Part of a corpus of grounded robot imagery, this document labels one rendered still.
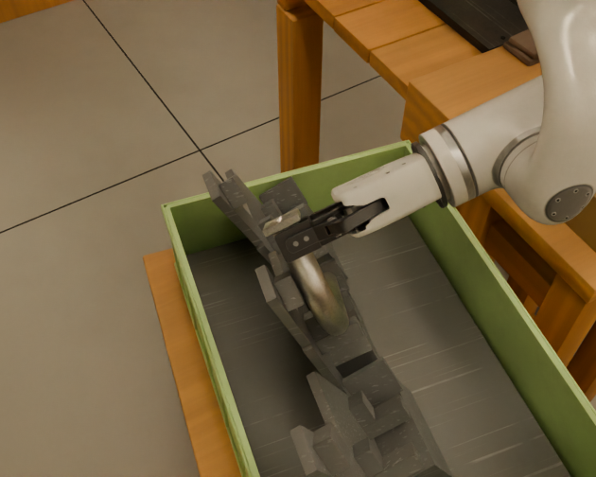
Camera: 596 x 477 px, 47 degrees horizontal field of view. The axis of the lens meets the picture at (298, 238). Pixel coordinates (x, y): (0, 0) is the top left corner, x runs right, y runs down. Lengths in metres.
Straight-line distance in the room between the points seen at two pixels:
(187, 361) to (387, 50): 0.76
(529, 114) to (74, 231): 1.86
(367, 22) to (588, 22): 0.95
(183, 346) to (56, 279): 1.20
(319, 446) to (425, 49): 1.01
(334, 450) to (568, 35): 0.41
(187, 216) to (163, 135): 1.56
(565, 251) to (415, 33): 0.59
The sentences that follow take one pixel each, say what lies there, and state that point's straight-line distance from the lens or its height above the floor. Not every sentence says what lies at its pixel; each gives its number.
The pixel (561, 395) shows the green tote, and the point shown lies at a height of 0.93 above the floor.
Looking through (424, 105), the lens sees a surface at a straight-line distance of 1.35.
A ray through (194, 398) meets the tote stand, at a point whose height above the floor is 0.79.
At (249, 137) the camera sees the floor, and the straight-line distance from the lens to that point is 2.57.
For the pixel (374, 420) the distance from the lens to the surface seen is 0.86.
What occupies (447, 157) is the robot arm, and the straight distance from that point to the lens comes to 0.69.
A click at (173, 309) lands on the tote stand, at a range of 1.14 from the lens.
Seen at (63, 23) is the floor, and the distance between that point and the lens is 3.31.
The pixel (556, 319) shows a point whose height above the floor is 0.71.
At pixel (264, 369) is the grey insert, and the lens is 1.00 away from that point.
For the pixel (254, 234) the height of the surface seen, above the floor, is 1.06.
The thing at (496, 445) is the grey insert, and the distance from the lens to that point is 0.99.
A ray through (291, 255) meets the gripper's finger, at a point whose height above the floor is 1.17.
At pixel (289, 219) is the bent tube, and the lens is 0.69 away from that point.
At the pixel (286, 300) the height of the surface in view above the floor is 1.13.
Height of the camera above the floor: 1.73
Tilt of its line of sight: 51 degrees down
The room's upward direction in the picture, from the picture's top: straight up
